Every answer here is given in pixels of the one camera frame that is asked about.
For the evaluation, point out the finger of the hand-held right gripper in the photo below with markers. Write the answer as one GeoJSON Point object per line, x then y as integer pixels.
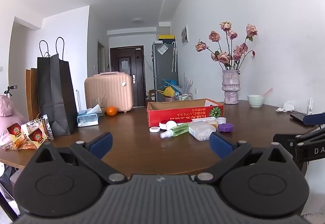
{"type": "Point", "coordinates": [283, 139]}
{"type": "Point", "coordinates": [314, 119]}

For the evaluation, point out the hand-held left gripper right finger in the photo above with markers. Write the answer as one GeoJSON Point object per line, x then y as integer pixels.
{"type": "Point", "coordinates": [220, 144]}

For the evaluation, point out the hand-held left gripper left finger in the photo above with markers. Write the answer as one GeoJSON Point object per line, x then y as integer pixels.
{"type": "Point", "coordinates": [101, 143]}

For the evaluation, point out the purple notched lid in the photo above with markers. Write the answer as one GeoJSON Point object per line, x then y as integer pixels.
{"type": "Point", "coordinates": [225, 128]}

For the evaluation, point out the translucent plastic container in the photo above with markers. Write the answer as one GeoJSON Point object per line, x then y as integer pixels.
{"type": "Point", "coordinates": [200, 132]}

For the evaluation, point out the green spray bottle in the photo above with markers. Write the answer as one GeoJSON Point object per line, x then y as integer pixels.
{"type": "Point", "coordinates": [180, 129]}

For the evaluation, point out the red cardboard box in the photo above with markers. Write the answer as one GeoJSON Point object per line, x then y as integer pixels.
{"type": "Point", "coordinates": [182, 116]}

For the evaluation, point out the white round lid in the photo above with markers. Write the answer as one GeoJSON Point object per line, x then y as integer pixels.
{"type": "Point", "coordinates": [171, 125]}

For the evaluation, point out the white ribbed bottle cap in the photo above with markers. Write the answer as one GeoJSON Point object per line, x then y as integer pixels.
{"type": "Point", "coordinates": [154, 129]}

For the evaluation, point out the small white bottle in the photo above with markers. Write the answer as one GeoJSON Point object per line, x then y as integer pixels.
{"type": "Point", "coordinates": [310, 107]}

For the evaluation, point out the black flat device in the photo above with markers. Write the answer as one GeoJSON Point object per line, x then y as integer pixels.
{"type": "Point", "coordinates": [297, 118]}

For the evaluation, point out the blue tissue box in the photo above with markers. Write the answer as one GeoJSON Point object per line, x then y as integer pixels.
{"type": "Point", "coordinates": [87, 119]}

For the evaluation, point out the crumpled white tissue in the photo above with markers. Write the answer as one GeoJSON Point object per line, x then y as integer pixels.
{"type": "Point", "coordinates": [287, 107]}

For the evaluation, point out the orange fruit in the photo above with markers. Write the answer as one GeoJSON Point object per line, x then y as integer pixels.
{"type": "Point", "coordinates": [111, 111]}

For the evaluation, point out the clear glass cup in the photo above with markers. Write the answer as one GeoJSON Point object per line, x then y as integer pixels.
{"type": "Point", "coordinates": [102, 102]}

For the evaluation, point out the pale green bowl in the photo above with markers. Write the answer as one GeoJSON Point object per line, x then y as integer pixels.
{"type": "Point", "coordinates": [256, 101]}

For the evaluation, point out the pink spoon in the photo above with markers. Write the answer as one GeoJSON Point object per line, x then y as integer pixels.
{"type": "Point", "coordinates": [268, 92]}

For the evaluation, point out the pink hard suitcase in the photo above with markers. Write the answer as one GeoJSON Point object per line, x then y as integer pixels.
{"type": "Point", "coordinates": [109, 92]}

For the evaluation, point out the silver foil packet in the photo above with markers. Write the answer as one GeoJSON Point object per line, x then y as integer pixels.
{"type": "Point", "coordinates": [48, 126]}

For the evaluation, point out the pink textured vase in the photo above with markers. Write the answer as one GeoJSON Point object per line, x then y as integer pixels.
{"type": "Point", "coordinates": [230, 87]}

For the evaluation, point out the storage trolley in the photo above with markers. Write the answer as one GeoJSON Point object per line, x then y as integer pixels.
{"type": "Point", "coordinates": [184, 96]}

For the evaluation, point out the white round jar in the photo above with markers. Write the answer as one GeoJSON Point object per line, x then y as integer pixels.
{"type": "Point", "coordinates": [162, 123]}

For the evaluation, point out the black paper bag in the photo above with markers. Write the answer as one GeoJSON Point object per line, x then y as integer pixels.
{"type": "Point", "coordinates": [54, 99]}

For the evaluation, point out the red label snack packet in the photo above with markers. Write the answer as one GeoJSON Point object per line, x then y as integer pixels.
{"type": "Point", "coordinates": [15, 134]}
{"type": "Point", "coordinates": [36, 137]}

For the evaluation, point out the small brown cardboard box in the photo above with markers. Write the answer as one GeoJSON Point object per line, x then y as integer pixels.
{"type": "Point", "coordinates": [151, 95]}

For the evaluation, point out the white feather decoration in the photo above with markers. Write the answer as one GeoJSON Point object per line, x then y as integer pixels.
{"type": "Point", "coordinates": [186, 83]}

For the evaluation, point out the dark brown entrance door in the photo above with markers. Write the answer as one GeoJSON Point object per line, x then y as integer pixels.
{"type": "Point", "coordinates": [127, 74]}

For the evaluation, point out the yellow plastic item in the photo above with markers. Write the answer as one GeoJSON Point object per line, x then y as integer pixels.
{"type": "Point", "coordinates": [167, 91]}

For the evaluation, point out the blue plastic item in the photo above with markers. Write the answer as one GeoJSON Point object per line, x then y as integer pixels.
{"type": "Point", "coordinates": [170, 82]}

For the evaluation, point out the brown paper bag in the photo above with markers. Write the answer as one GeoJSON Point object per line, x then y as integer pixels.
{"type": "Point", "coordinates": [31, 94]}

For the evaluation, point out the side room door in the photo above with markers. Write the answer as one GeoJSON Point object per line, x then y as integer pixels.
{"type": "Point", "coordinates": [101, 56]}

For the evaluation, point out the grey refrigerator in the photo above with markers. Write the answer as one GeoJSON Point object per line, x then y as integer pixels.
{"type": "Point", "coordinates": [163, 69]}

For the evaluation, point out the pink cushion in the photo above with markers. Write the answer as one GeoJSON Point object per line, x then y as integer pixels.
{"type": "Point", "coordinates": [7, 117]}

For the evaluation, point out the clear folded umbrella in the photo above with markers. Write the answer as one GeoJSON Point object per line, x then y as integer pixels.
{"type": "Point", "coordinates": [174, 58]}

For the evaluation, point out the paper sheet on refrigerator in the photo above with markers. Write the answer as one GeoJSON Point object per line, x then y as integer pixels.
{"type": "Point", "coordinates": [162, 49]}

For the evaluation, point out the yellow flat box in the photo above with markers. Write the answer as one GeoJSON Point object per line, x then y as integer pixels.
{"type": "Point", "coordinates": [166, 36]}

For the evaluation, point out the small camera tripod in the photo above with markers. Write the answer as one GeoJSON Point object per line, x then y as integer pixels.
{"type": "Point", "coordinates": [10, 88]}

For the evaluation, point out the white wall panel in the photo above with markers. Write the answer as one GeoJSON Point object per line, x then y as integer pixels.
{"type": "Point", "coordinates": [184, 35]}

